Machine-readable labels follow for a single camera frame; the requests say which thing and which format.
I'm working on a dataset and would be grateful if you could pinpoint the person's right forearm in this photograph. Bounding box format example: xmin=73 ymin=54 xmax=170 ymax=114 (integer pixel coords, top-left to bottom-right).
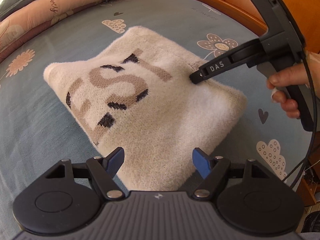
xmin=306 ymin=51 xmax=320 ymax=92

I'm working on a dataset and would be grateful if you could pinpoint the blue floral bed sheet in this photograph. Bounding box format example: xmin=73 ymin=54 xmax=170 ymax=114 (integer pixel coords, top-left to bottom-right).
xmin=1 ymin=0 xmax=311 ymax=239

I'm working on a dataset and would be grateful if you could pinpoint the pink floral quilt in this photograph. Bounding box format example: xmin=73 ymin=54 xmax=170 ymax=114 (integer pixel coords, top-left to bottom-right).
xmin=0 ymin=3 xmax=99 ymax=62

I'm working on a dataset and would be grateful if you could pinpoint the person's right hand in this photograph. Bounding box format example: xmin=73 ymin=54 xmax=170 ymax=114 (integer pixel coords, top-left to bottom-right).
xmin=266 ymin=62 xmax=312 ymax=119

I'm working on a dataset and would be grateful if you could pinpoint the cream knit sweater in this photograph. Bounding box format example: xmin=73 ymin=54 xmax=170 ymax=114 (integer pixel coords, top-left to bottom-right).
xmin=43 ymin=26 xmax=247 ymax=191

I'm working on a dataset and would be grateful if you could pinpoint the black cable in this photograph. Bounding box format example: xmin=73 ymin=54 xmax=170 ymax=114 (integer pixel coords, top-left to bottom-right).
xmin=282 ymin=0 xmax=317 ymax=188

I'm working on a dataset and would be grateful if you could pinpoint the black trash bin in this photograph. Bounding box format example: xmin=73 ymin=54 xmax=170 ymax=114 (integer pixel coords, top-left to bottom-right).
xmin=301 ymin=211 xmax=320 ymax=233

